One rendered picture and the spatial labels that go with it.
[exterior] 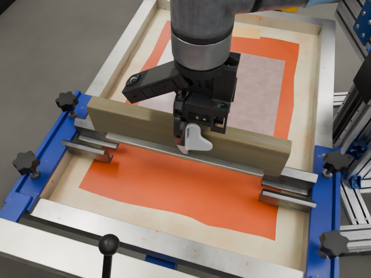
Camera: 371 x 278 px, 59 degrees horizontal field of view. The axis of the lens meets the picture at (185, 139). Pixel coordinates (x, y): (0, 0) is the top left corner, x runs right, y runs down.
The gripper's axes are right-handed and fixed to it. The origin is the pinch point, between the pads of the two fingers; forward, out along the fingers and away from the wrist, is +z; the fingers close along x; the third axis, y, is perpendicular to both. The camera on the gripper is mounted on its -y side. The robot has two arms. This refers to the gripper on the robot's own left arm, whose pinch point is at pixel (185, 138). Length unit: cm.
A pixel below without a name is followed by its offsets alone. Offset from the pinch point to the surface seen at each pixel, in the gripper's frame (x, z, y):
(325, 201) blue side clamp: -0.6, 9.2, 27.7
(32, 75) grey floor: 98, 109, -137
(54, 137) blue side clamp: -1.1, 9.0, -29.1
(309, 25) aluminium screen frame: 57, 11, 22
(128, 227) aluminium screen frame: -15.1, 10.2, -6.7
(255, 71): 36.1, 13.7, 9.5
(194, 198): -4.7, 13.7, 3.2
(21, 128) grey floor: 56, 109, -119
